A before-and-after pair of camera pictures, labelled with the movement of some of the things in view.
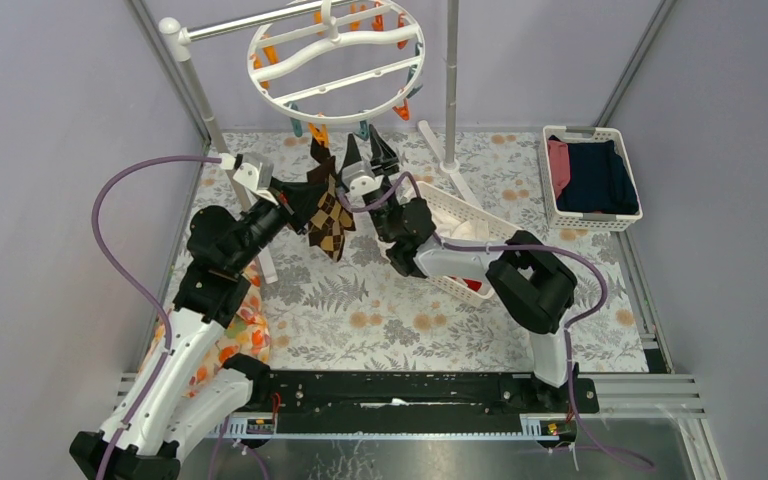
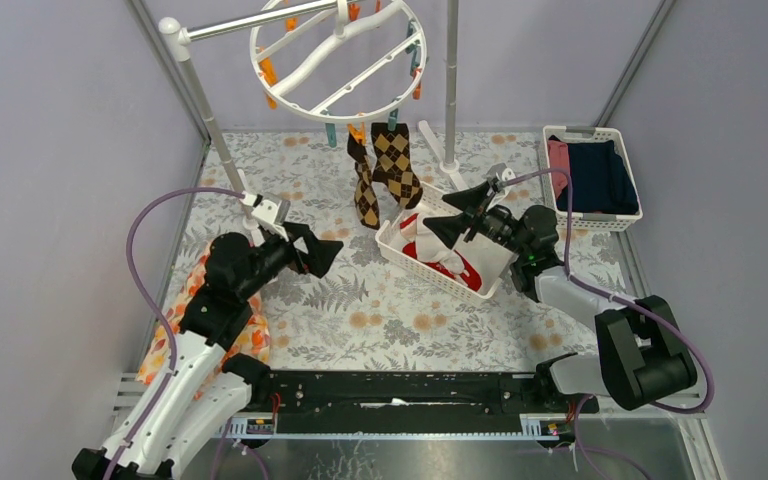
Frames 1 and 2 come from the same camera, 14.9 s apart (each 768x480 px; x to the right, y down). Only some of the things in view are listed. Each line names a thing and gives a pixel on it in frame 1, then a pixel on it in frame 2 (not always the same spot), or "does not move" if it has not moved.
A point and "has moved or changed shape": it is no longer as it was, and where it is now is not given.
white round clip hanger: [338, 62] does not move
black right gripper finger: [351, 154] -> [449, 228]
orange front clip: [320, 135] -> [359, 135]
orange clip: [272, 58] -> [267, 72]
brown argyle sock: [331, 219] has moved or changed shape
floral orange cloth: [247, 334] does not move
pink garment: [560, 165] does not move
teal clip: [364, 132] -> [392, 120]
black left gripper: [288, 201] -> [298, 249]
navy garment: [599, 181] does not move
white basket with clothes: [588, 180] does not move
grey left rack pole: [180, 39] does not move
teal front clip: [296, 124] -> [331, 134]
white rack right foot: [449, 168] does not move
